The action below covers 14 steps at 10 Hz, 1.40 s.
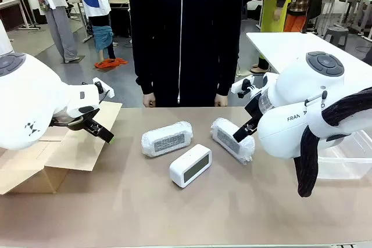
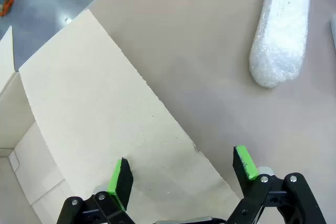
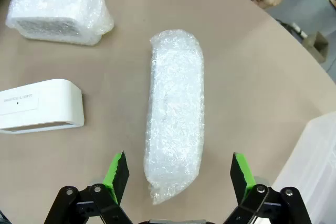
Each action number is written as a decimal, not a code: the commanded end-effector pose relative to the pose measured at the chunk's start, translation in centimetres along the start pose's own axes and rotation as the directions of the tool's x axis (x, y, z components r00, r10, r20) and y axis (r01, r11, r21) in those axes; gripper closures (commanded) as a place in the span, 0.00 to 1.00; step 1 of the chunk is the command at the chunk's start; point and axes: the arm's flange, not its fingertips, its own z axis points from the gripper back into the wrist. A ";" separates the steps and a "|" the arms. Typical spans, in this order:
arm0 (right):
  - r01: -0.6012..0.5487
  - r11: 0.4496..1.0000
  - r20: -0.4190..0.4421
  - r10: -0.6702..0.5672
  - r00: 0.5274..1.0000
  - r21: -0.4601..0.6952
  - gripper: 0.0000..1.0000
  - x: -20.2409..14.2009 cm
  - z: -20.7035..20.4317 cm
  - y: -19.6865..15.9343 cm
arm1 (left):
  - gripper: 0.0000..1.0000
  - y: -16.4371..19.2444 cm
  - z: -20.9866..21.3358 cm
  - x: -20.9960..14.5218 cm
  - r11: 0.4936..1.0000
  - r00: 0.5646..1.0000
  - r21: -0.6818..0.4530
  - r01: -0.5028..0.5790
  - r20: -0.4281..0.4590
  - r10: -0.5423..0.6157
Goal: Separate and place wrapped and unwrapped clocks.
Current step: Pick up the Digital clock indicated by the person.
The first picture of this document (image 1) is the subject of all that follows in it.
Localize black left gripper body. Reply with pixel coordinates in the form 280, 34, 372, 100
66, 109, 101, 132

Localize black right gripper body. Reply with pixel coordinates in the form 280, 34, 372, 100
245, 92, 264, 124

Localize bubble-wrapped clock with faint print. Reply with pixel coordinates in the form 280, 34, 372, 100
141, 120, 194, 157

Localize person's left forearm black sleeve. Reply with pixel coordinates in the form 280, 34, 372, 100
215, 41, 242, 97

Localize person's right forearm black sleeve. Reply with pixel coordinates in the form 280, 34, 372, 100
134, 41, 158, 96

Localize white unwrapped digital clock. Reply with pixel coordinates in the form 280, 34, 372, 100
169, 143, 212, 188

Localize person's left hand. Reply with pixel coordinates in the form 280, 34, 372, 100
214, 93, 229, 107

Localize person's right hand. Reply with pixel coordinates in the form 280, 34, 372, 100
142, 93, 156, 108

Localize open cardboard box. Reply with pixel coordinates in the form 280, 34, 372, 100
0, 101, 123, 195

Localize orange cloth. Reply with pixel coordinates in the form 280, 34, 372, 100
94, 58, 129, 70

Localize white rectangular table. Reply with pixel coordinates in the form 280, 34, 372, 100
246, 31, 372, 75

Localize clear plastic bin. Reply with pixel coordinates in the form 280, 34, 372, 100
316, 130, 372, 181

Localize person's black zip jacket torso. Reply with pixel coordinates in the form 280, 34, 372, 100
129, 0, 244, 108

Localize grey plastic stool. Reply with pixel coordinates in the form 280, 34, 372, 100
323, 26, 350, 47

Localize mannequin plaid shirt orange trousers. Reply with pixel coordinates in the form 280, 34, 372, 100
283, 0, 311, 33

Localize mannequin white shirt grey trousers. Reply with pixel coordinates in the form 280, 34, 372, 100
28, 0, 80, 63

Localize white desk with metal legs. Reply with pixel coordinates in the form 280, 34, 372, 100
0, 0, 42, 31

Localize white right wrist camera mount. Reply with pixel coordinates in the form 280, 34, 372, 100
231, 76, 264, 99

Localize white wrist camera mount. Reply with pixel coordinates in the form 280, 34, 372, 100
92, 77, 116, 103
231, 76, 264, 99

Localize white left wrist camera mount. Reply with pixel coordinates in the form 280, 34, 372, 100
92, 77, 116, 103

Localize black braided cable sleeve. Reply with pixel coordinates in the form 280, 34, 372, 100
293, 87, 372, 198

